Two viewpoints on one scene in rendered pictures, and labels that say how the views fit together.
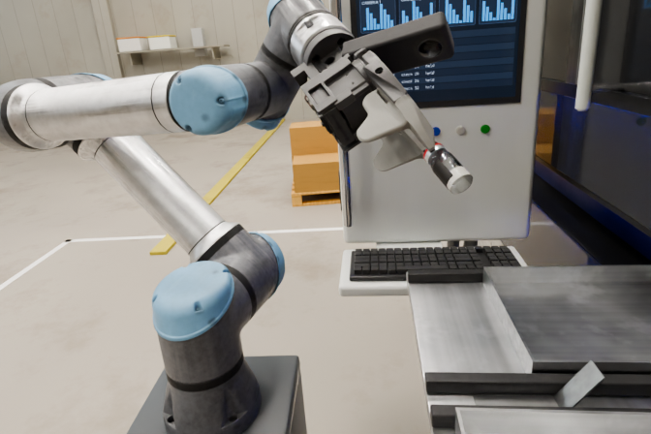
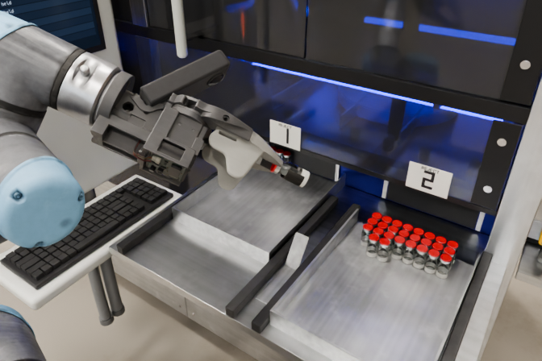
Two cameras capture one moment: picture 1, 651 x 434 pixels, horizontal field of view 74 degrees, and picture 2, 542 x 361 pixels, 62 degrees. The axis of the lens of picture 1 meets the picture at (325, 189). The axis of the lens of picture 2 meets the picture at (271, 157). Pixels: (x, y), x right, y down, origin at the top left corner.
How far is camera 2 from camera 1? 42 cm
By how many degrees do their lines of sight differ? 58
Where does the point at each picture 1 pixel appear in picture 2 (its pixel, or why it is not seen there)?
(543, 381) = (279, 259)
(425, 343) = (193, 289)
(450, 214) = (77, 171)
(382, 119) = (242, 155)
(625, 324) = (268, 197)
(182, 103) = (30, 221)
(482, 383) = (257, 285)
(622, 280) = not seen: hidden behind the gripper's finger
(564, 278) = (215, 186)
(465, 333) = (206, 263)
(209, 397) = not seen: outside the picture
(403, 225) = not seen: hidden behind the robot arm
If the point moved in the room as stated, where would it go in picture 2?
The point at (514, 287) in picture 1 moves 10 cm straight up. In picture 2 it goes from (195, 209) to (191, 173)
